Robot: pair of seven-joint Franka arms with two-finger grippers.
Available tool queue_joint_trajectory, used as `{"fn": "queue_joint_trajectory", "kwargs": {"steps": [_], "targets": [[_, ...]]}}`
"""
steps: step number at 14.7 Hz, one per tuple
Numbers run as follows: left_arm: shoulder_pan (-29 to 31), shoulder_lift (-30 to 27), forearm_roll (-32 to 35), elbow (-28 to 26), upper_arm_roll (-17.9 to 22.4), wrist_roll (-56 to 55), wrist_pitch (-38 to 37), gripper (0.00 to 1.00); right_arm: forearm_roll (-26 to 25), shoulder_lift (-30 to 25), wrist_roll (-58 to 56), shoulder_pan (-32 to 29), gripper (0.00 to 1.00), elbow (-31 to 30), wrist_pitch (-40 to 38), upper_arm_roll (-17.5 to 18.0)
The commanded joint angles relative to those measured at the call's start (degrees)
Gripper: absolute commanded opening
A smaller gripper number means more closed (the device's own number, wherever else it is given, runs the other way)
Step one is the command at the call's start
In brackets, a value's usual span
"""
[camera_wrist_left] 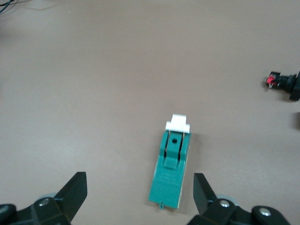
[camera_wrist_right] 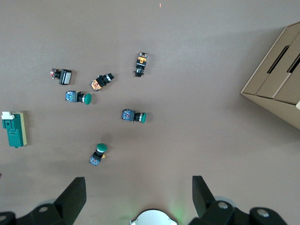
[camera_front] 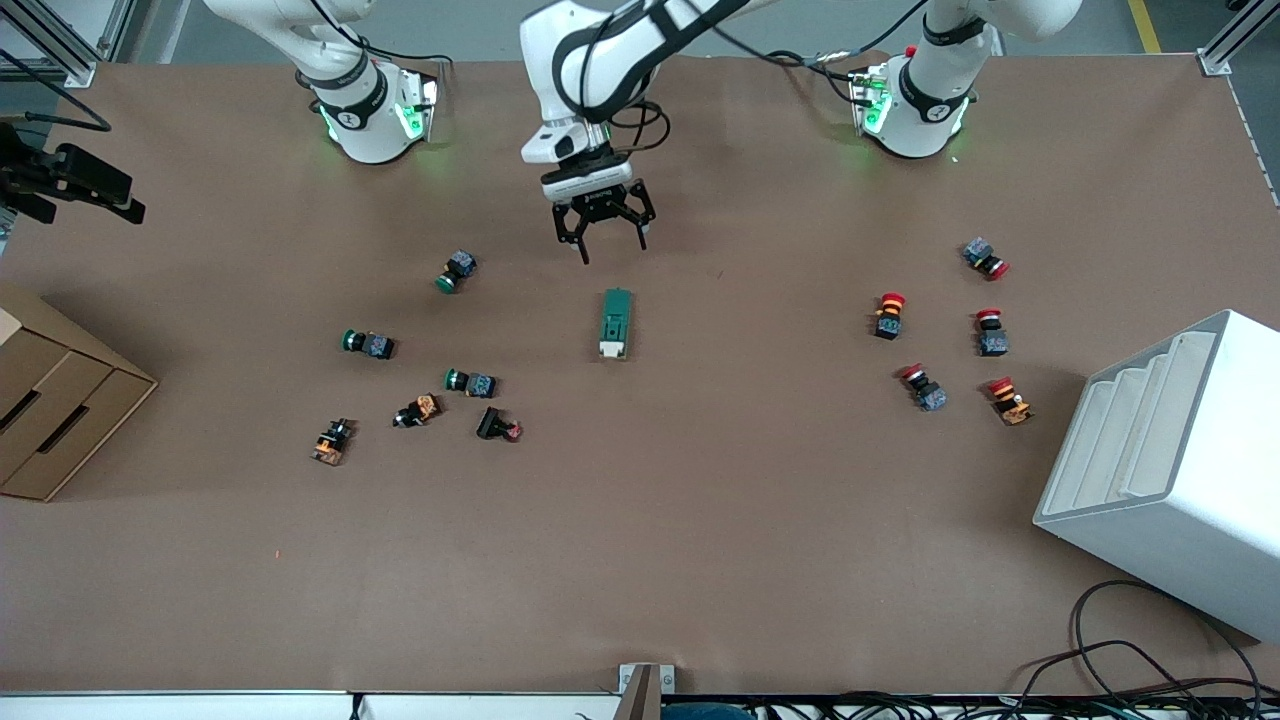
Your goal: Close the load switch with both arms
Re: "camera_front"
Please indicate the brown paper table cover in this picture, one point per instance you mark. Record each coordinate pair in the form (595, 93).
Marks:
(700, 520)

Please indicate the cardboard drawer box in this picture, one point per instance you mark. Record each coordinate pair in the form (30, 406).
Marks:
(60, 400)

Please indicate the red button orange block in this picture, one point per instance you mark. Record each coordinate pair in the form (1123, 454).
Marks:
(889, 316)
(1010, 402)

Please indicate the green load switch white lever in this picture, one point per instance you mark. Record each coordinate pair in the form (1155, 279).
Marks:
(615, 320)

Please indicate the aluminium frame profile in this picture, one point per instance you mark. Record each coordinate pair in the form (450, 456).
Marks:
(1230, 45)
(60, 45)

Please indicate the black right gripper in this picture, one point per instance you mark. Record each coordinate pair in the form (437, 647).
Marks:
(58, 170)

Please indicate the red button grey block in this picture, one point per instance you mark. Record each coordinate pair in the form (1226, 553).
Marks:
(992, 335)
(926, 390)
(983, 256)

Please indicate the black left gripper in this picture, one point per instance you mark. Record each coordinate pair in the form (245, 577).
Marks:
(601, 206)

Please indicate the white stepped storage rack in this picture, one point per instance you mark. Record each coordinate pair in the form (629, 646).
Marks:
(1180, 480)

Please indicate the green push button switch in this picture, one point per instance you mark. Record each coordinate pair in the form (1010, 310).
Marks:
(457, 272)
(475, 383)
(372, 345)

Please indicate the black switch with red tip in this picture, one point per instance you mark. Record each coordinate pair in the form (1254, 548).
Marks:
(493, 425)

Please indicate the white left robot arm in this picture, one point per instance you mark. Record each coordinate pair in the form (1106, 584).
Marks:
(925, 100)

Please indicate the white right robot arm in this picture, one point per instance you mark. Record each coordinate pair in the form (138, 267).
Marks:
(365, 110)

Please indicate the metal table edge bracket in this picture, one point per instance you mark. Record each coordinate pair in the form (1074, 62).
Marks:
(645, 690)

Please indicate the white table edge rail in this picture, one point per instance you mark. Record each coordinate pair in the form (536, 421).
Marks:
(200, 706)

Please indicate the dark teal round object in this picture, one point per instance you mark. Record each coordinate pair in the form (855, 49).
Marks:
(705, 713)

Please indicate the black orange selector switch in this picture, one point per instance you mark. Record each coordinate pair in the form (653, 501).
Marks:
(332, 443)
(420, 410)

